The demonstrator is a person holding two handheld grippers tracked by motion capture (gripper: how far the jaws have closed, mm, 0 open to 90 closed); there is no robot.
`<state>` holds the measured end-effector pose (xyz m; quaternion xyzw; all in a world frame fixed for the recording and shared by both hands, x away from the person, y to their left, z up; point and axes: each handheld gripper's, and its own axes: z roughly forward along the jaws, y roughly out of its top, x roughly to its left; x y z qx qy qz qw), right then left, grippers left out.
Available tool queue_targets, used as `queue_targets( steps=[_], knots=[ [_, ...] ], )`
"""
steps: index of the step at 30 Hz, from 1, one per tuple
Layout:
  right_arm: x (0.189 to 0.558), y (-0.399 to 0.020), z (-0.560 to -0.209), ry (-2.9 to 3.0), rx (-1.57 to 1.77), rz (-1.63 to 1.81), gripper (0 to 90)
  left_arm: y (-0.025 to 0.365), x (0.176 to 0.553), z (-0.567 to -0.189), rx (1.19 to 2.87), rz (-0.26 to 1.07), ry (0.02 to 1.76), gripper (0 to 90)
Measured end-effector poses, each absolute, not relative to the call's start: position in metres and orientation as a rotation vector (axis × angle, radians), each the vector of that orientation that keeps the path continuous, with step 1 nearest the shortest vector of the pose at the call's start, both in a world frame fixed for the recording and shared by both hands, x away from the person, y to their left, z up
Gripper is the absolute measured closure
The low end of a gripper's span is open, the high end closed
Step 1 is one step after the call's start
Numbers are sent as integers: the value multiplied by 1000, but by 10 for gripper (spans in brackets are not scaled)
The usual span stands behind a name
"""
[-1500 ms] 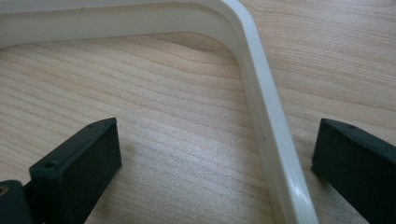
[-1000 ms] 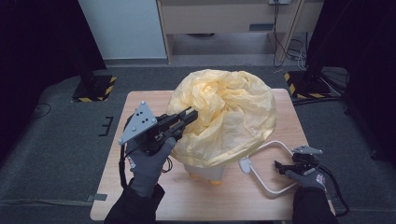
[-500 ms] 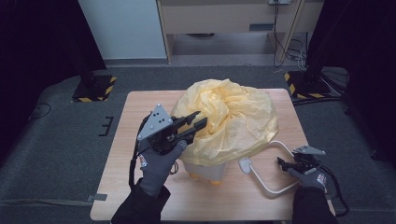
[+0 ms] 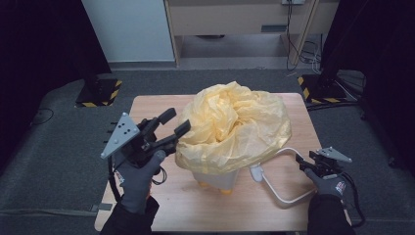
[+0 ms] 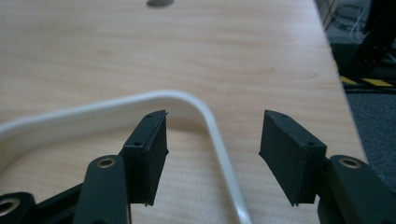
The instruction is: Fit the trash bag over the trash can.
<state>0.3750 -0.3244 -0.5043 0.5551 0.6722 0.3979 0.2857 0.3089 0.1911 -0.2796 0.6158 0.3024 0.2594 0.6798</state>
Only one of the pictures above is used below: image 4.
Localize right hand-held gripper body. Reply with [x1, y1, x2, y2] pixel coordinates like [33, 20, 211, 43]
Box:
[307, 146, 353, 179]

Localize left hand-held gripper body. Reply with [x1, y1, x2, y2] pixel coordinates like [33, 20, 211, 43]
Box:
[100, 112, 162, 167]

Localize yellow plastic bag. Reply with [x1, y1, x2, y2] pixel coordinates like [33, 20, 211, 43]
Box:
[174, 80, 293, 175]

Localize white trash bin with face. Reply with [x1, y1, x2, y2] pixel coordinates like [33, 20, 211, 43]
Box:
[192, 163, 265, 196]

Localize person's right hand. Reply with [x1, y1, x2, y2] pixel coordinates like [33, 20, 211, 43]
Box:
[303, 169, 347, 200]

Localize person's left hand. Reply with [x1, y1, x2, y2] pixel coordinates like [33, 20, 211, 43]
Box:
[115, 150, 166, 214]

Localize black striped stand base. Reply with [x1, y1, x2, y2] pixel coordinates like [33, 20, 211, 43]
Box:
[75, 77, 123, 108]
[297, 73, 347, 105]

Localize white cabinet panel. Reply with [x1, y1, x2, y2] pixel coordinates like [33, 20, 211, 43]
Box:
[81, 0, 176, 64]

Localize wooden desk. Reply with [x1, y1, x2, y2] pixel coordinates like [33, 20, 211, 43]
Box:
[164, 0, 341, 67]

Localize black curtain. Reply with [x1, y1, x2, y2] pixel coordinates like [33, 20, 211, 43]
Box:
[320, 0, 415, 172]

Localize right hand-held gripper cable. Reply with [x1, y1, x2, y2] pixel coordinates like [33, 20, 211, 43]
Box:
[342, 171, 367, 229]

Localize thick black floor cable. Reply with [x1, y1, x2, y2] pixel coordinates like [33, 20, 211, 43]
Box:
[306, 100, 360, 112]

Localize thin black floor cable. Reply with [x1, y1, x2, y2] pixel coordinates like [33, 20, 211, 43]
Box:
[32, 108, 55, 126]

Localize hanging black cables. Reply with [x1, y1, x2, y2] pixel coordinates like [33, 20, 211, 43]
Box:
[285, 3, 323, 73]

